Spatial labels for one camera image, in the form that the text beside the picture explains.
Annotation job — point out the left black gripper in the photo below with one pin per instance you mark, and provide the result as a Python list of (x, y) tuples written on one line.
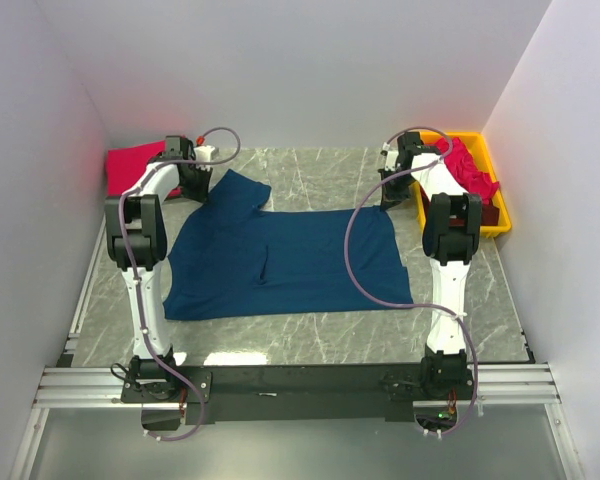
[(202, 194)]

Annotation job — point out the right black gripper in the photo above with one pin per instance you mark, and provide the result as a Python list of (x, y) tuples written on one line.
[(390, 198)]

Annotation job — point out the blue t-shirt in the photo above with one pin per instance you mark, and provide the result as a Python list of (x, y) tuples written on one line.
[(233, 258)]

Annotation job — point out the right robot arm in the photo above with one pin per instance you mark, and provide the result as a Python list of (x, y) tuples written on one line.
[(450, 239)]

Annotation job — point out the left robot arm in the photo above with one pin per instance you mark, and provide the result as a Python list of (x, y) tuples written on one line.
[(140, 180)]

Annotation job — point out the folded pink t-shirt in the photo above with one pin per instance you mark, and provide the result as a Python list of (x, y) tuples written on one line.
[(125, 166)]

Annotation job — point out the crumpled pink t-shirt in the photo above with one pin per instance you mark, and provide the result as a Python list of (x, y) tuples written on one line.
[(462, 167)]

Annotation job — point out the yellow plastic bin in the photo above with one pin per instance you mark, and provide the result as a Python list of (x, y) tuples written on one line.
[(477, 145)]

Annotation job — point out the dark red t-shirt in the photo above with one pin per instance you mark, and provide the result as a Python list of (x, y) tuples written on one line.
[(490, 215)]

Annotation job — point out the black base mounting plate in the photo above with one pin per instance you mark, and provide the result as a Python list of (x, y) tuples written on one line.
[(305, 392)]

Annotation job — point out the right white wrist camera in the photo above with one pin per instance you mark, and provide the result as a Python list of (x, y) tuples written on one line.
[(390, 157)]

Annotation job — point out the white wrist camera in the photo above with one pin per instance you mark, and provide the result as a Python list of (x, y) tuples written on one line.
[(390, 157), (204, 153)]

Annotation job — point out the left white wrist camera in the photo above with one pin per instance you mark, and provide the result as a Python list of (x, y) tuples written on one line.
[(204, 153)]

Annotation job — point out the aluminium rail frame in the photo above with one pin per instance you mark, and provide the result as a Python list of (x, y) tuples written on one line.
[(508, 384)]

